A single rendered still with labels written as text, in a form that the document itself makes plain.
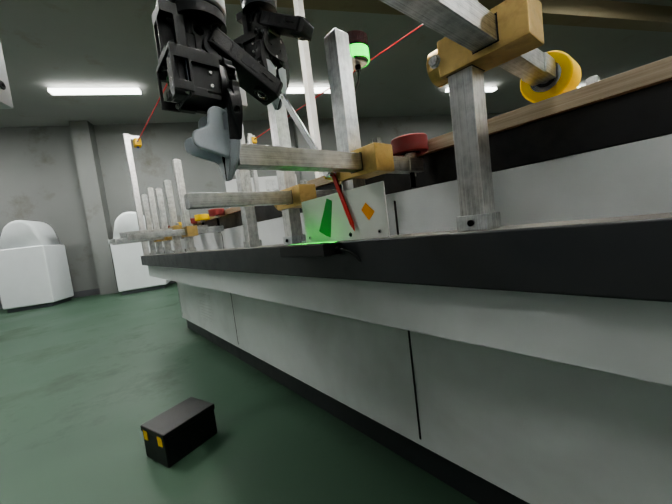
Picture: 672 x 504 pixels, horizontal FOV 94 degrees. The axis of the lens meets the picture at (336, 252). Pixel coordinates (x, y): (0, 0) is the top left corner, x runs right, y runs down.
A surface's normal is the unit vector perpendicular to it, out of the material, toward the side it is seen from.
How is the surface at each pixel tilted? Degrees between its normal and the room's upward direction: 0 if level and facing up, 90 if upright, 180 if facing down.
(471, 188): 90
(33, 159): 90
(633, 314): 90
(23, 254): 90
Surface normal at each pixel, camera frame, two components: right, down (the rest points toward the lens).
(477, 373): -0.76, 0.15
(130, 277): 0.36, 0.03
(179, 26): 0.64, -0.03
